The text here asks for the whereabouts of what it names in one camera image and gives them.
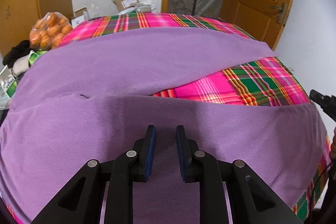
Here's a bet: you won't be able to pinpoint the small white open box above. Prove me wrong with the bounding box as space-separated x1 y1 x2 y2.
71 7 88 28

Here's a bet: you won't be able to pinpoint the green white packet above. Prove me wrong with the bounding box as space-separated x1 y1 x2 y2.
0 67 19 109

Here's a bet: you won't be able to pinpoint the bag of oranges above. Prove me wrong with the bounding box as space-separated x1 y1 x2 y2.
29 12 72 51

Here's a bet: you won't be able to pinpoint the black cloth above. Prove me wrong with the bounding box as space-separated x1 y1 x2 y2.
3 40 30 67

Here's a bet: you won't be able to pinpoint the brown cardboard box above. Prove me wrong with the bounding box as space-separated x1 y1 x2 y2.
113 0 139 10

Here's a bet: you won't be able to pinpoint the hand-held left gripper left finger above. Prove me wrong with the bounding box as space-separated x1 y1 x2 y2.
31 125 157 224

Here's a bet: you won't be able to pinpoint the pink plaid blanket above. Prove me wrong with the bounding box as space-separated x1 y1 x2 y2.
8 13 332 222

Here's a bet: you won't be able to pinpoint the grey parcel bags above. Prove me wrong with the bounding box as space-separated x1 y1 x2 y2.
118 4 156 14

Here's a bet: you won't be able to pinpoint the person's right hand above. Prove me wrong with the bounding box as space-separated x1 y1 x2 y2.
330 126 336 160

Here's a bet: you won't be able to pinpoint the white cloth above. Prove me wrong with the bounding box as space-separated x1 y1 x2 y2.
12 55 33 75

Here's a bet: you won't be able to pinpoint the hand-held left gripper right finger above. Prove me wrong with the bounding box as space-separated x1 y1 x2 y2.
175 125 305 224

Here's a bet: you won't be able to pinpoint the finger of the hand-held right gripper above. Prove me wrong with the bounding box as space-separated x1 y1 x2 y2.
309 90 336 122

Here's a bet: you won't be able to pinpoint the metal door lock handle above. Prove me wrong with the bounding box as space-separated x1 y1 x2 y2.
270 2 289 26

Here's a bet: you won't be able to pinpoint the purple fleece sweater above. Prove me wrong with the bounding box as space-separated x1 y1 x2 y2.
0 27 328 224

